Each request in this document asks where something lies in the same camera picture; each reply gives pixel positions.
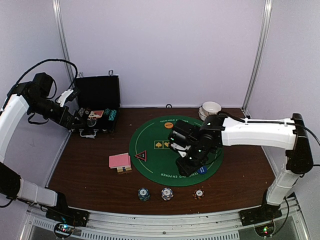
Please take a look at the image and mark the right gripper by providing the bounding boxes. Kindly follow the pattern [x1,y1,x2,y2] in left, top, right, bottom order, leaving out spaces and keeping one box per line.
[176,142,209,177]

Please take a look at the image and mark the orange round blind button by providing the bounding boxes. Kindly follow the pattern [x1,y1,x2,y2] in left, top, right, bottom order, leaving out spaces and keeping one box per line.
[164,122,174,129]

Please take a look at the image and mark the blue tan chip stack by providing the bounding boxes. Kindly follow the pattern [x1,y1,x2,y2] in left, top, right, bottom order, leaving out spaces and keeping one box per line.
[161,187,174,201]

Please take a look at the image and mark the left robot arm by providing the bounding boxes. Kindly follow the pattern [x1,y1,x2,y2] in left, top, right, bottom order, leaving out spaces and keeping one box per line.
[0,58,86,222]

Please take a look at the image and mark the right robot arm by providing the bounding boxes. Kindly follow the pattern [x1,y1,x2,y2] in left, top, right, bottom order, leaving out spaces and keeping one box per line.
[168,111,314,221]

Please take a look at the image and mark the blue tan chips in case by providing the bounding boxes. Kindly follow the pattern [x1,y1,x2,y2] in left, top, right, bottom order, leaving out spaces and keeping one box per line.
[78,107,85,118]

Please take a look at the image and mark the clear acrylic dealer button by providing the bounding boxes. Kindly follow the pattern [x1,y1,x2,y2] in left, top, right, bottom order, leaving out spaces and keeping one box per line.
[86,118,97,127]

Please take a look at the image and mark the card deck in case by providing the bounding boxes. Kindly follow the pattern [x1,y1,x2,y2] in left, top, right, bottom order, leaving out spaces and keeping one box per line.
[88,110,104,119]

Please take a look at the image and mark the blue round blind button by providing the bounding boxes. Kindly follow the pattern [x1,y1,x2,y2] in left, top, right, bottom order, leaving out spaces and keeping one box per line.
[197,166,208,175]

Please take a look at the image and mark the white ceramic lower bowl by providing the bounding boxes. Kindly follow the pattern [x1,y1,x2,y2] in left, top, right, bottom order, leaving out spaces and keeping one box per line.
[198,106,208,121]

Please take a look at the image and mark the white ceramic bowl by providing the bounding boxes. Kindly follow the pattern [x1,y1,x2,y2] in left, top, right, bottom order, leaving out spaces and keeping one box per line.
[198,106,208,121]
[201,101,222,116]

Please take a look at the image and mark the black poker chip case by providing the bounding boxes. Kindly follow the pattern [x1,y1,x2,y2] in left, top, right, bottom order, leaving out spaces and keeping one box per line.
[72,69,121,139]

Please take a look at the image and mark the green blue chips in case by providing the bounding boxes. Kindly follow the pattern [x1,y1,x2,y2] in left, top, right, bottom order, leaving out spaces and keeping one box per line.
[103,108,111,116]

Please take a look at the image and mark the white ceramic upper bowl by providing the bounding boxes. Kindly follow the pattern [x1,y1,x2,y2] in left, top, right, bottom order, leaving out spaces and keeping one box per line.
[201,101,222,116]

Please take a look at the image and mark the teal chip row in case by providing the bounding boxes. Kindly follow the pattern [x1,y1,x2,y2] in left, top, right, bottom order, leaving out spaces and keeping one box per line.
[108,109,118,121]

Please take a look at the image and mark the green round poker mat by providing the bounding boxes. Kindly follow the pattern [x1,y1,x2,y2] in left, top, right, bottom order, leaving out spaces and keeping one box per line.
[129,115,224,187]

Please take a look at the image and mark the black red triangle token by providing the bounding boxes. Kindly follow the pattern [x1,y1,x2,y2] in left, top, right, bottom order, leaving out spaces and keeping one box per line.
[135,150,147,162]

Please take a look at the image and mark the red playing card deck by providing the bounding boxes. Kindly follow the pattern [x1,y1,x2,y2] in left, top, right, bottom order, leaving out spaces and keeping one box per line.
[108,153,131,169]

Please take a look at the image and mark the gold card deck box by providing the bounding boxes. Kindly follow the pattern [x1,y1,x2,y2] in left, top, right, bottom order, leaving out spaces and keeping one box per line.
[116,166,132,174]

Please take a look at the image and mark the green blue chip stack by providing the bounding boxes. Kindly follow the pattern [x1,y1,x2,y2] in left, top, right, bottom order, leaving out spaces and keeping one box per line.
[138,187,150,202]

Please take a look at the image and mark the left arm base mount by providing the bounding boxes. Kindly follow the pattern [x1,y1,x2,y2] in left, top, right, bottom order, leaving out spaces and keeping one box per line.
[45,207,90,227]

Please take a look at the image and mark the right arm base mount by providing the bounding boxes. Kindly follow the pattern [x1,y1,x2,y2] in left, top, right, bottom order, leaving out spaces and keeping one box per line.
[239,207,282,226]

